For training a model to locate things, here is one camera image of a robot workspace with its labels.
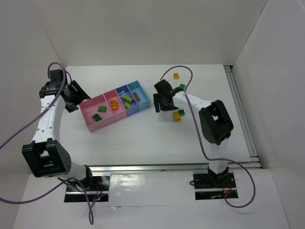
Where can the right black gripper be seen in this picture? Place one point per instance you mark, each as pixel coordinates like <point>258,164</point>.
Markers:
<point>163,100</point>

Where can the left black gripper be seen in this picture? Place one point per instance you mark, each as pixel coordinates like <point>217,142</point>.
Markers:
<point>76,94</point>

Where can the orange lego brick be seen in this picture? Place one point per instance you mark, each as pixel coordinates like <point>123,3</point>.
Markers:
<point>176,116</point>
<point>176,76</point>

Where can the small green lego brick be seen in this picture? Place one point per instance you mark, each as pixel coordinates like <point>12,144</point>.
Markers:
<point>181,112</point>

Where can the brown lego brick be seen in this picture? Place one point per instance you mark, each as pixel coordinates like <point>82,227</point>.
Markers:
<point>136,96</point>

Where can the dark green lego plate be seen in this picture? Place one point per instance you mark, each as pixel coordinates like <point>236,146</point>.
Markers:
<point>102,109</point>

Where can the orange lego brick top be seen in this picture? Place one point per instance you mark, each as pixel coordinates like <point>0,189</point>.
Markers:
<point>176,76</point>

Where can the long lime lego brick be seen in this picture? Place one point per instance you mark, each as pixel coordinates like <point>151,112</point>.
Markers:
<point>127,99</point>

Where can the yellow rounded lego brick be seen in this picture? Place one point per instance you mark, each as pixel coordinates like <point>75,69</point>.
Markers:
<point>113,104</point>

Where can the lime lego brick curved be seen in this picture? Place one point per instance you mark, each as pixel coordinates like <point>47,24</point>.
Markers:
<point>127,105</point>

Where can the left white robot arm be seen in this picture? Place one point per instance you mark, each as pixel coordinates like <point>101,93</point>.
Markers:
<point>45,155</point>

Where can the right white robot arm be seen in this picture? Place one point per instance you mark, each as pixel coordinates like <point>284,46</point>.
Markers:
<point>215,124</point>

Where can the large pink bin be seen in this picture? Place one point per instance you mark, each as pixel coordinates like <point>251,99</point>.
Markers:
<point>97,113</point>

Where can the light blue bin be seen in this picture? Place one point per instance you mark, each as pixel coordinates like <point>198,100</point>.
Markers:
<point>143,101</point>

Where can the purple-blue bin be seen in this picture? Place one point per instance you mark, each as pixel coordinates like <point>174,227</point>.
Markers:
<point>124,90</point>

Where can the small pink bin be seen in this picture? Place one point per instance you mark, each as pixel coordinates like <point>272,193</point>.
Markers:
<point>117,108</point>

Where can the aluminium rail front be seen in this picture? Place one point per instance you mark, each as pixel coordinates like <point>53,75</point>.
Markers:
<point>148,168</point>

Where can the aluminium rail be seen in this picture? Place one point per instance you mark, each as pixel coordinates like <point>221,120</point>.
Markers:
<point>148,168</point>
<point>241,114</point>

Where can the aluminium rail right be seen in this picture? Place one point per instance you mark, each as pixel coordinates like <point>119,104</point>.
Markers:
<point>241,114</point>

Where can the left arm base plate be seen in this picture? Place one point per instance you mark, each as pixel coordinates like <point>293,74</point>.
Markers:
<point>97,191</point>

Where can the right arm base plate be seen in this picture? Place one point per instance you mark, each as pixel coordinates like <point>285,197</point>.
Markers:
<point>205,190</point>

